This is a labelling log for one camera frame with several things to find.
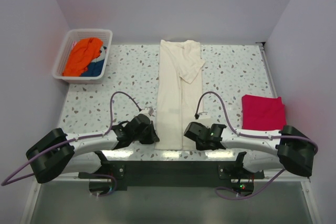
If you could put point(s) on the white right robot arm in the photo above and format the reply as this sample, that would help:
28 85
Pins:
285 149

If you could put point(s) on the white plastic basket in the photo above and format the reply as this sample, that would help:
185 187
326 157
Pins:
70 40

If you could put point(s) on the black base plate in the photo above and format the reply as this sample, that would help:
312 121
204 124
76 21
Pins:
125 174

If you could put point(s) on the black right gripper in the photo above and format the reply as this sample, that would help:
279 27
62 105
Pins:
200 147

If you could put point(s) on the blue t shirt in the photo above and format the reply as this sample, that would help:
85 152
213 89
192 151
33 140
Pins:
94 68

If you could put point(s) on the orange t shirt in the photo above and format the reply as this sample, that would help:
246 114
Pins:
81 55

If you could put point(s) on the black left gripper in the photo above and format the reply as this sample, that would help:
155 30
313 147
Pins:
152 138

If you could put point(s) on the cream t shirt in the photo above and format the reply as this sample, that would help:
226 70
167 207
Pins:
180 87

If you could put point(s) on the red folded t shirt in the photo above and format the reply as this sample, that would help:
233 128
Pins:
262 113

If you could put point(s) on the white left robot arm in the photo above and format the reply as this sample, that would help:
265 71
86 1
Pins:
58 153

